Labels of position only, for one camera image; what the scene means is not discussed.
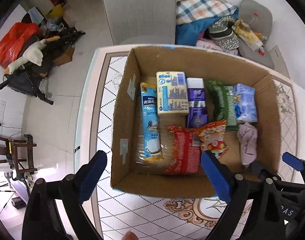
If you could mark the green snack packet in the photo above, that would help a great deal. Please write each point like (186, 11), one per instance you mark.
(222, 102)

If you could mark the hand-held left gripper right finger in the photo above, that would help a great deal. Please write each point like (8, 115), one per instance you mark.
(217, 177)

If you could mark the yellow tissue pack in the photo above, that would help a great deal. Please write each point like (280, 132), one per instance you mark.
(172, 92)

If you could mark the light blue cloth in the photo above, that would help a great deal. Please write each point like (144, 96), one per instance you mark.
(36, 16)

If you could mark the dark wooden chair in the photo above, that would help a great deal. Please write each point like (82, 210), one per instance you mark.
(17, 150)

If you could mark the pink patterned cloth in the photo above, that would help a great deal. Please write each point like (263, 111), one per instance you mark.
(205, 43)

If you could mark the plaid blanket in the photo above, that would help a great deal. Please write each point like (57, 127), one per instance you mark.
(197, 7)

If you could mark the orange snack packet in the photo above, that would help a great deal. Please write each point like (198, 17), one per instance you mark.
(213, 137)

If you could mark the purple white packet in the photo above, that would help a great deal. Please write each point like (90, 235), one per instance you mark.
(196, 105)

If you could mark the person's left hand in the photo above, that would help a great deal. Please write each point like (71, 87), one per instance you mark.
(130, 236)

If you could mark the black box device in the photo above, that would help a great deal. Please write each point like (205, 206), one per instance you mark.
(18, 203)

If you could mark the blue blanket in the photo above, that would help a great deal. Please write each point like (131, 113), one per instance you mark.
(190, 32)

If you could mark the small brown cardboard box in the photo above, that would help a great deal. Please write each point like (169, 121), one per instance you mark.
(65, 55)

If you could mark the red snack packet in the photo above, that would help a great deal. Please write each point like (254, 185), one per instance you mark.
(185, 150)

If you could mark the clear oil bottle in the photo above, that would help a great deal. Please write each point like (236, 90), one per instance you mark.
(252, 21)

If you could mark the red plastic bag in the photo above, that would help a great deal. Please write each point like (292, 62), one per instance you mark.
(12, 45)

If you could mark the grey fabric chair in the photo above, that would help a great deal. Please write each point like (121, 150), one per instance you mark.
(262, 12)
(140, 12)

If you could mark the yellow bag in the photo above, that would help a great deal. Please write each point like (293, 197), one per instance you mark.
(56, 12)

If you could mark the blue white tissue pack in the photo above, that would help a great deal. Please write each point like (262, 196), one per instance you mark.
(246, 105)

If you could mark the long blue stick packet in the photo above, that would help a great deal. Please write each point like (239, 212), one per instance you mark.
(150, 120)

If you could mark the small red box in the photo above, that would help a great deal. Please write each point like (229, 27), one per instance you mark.
(261, 52)

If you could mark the black folded stroller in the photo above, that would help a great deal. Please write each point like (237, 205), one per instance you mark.
(25, 82)

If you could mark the white goose plush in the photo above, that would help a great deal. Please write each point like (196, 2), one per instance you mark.
(32, 53)

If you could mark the yellow paper package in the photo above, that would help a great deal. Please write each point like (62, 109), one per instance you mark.
(245, 33)

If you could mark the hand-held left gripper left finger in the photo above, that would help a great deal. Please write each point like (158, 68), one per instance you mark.
(92, 177)

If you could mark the black white patterned cloth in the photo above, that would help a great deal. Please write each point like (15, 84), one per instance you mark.
(225, 37)

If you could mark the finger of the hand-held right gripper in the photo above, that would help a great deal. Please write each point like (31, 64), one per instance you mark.
(262, 171)
(293, 161)

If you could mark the white wall outlet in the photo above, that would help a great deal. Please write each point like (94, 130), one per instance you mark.
(2, 111)
(275, 55)

